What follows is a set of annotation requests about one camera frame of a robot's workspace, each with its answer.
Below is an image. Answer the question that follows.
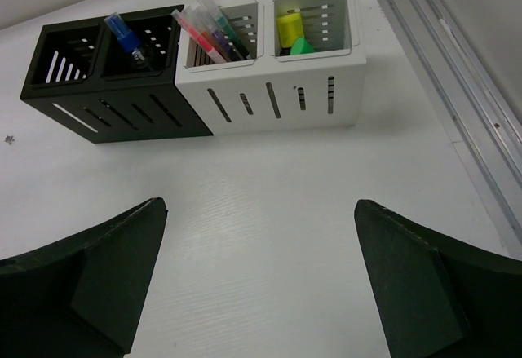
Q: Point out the aluminium rail at table edge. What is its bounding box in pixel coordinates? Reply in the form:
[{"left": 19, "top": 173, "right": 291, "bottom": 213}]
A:
[{"left": 378, "top": 0, "right": 521, "bottom": 236}]

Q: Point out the yellow highlighter marker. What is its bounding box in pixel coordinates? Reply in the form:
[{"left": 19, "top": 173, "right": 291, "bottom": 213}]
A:
[{"left": 276, "top": 12, "right": 305, "bottom": 48}]

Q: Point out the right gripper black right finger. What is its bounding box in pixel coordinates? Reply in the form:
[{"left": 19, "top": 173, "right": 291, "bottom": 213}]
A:
[{"left": 354, "top": 200, "right": 521, "bottom": 357}]

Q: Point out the white slotted organizer container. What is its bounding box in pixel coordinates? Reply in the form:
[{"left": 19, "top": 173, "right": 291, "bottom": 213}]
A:
[{"left": 175, "top": 0, "right": 367, "bottom": 135}]

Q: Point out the green gel pen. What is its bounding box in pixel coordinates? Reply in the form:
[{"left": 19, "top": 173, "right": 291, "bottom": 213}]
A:
[{"left": 197, "top": 0, "right": 251, "bottom": 60}]

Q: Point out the purple gel pen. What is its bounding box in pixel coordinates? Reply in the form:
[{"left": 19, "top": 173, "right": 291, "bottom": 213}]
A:
[{"left": 195, "top": 6, "right": 242, "bottom": 62}]

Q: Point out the green highlighter marker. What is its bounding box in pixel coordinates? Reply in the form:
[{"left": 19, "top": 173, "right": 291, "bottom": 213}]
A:
[{"left": 290, "top": 37, "right": 316, "bottom": 55}]

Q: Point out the orange-red gel pen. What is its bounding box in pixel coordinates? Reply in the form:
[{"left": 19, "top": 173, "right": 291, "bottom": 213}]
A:
[{"left": 184, "top": 5, "right": 232, "bottom": 62}]

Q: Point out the black slotted organizer container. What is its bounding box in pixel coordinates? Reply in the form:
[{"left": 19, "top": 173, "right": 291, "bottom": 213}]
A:
[{"left": 20, "top": 5, "right": 212, "bottom": 144}]

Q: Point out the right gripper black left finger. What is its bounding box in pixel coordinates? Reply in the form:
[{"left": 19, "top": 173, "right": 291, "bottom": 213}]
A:
[{"left": 1, "top": 197, "right": 167, "bottom": 357}]

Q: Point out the small blue-capped spray bottle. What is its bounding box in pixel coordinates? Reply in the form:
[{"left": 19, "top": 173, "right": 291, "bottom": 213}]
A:
[{"left": 104, "top": 12, "right": 157, "bottom": 76}]

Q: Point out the red gel pen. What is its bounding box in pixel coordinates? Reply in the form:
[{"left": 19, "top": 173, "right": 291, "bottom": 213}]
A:
[{"left": 171, "top": 9, "right": 226, "bottom": 64}]

